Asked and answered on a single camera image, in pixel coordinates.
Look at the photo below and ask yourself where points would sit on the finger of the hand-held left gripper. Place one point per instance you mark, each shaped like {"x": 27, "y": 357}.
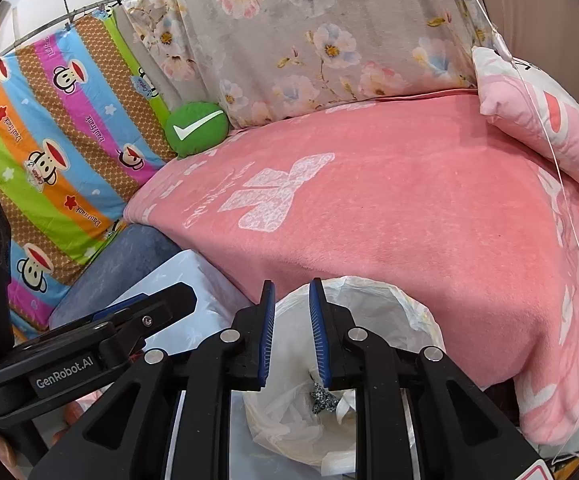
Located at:
{"x": 169, "y": 302}

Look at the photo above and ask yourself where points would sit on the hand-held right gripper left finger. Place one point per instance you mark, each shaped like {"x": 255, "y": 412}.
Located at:
{"x": 268, "y": 331}

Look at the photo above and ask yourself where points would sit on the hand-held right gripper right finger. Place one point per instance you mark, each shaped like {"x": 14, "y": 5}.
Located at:
{"x": 317, "y": 331}

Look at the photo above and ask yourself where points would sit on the black white patterned scrunchie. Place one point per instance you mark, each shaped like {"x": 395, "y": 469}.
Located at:
{"x": 322, "y": 397}

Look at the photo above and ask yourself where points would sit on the bin with white plastic bag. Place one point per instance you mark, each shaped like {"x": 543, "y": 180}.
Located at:
{"x": 394, "y": 310}

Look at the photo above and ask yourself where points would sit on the light blue printed cloth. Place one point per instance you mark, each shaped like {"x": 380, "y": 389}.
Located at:
{"x": 189, "y": 270}

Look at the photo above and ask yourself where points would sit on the blue-grey cushion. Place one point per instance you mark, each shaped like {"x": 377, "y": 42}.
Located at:
{"x": 119, "y": 260}

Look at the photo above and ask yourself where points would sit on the pink blanket with white print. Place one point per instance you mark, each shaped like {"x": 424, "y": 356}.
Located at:
{"x": 394, "y": 220}

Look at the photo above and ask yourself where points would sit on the colourful cartoon pillow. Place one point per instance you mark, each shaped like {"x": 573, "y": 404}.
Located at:
{"x": 69, "y": 160}

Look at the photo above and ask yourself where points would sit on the green round cushion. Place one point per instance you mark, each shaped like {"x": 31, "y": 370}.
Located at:
{"x": 194, "y": 130}

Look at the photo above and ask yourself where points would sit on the grey floral blanket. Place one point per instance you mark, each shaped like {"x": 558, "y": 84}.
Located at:
{"x": 294, "y": 35}

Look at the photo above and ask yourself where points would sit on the pink pillow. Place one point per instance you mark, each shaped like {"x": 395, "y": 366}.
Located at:
{"x": 544, "y": 125}

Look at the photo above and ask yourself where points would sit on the beige curtain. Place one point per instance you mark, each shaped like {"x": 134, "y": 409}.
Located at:
{"x": 544, "y": 0}

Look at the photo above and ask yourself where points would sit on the metal rail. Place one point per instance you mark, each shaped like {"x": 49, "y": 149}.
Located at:
{"x": 44, "y": 27}

